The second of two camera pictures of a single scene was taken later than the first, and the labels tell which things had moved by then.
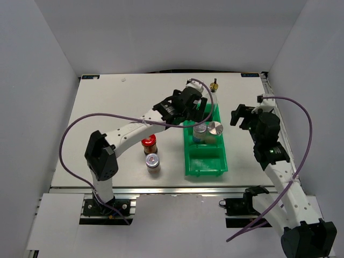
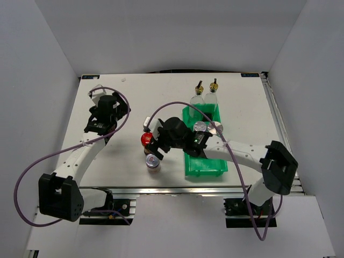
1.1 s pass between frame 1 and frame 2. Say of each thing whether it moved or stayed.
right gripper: moved
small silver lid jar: stayed
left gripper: moved
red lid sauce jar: stayed
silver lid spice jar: stayed
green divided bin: stayed
